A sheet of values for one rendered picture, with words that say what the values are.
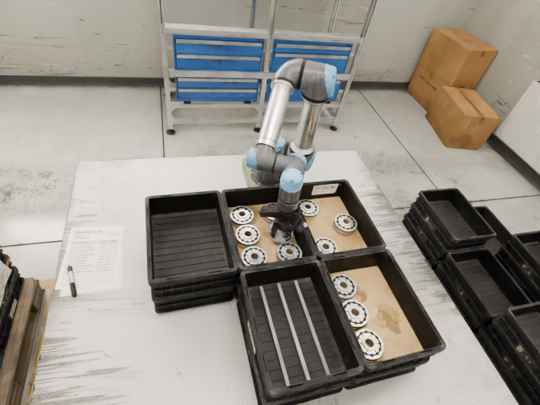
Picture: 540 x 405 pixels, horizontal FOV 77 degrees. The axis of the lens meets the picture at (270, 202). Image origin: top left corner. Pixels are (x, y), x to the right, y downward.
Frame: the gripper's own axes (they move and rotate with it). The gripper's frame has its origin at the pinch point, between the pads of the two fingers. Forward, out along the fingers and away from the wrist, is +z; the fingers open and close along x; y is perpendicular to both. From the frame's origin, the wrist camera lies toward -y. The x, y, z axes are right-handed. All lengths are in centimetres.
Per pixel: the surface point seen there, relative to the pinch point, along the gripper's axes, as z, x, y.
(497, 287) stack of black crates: 54, 80, 109
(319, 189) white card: -3.0, 32.9, 3.8
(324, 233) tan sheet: 3.2, 15.5, 15.5
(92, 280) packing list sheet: 11, -51, -52
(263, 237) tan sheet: 1.9, -2.2, -4.6
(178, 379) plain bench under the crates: 13, -61, -1
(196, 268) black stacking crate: 0.6, -29.9, -17.4
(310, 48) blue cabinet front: 6, 195, -77
